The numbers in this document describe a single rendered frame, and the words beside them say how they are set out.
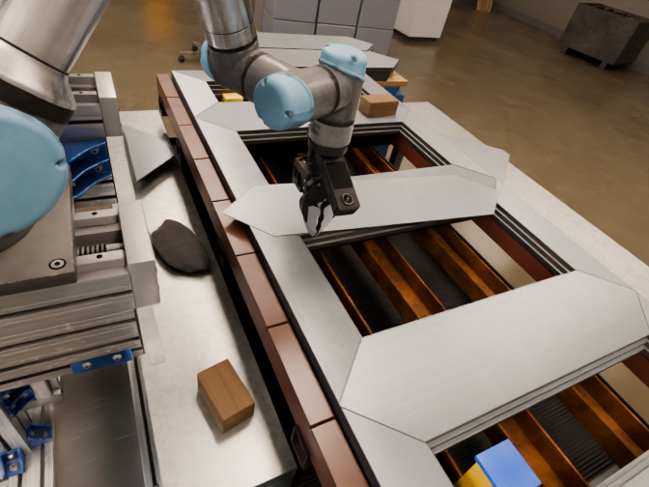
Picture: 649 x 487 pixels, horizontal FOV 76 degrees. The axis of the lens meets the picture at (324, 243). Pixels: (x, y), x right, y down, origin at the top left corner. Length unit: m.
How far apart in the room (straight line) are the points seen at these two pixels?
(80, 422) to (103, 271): 0.82
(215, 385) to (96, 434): 0.63
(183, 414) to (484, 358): 0.52
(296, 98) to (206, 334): 0.51
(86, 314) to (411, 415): 0.47
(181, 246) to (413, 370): 0.60
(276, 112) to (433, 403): 0.48
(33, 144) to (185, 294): 0.64
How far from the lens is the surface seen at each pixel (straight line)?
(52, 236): 0.58
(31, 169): 0.37
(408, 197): 1.06
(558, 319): 0.93
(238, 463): 0.77
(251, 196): 0.94
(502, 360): 0.79
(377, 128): 1.39
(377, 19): 4.50
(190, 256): 1.00
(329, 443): 0.63
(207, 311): 0.92
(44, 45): 0.38
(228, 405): 0.75
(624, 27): 7.77
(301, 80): 0.61
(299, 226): 0.87
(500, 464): 0.64
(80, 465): 1.33
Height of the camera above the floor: 1.40
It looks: 41 degrees down
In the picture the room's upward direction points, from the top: 13 degrees clockwise
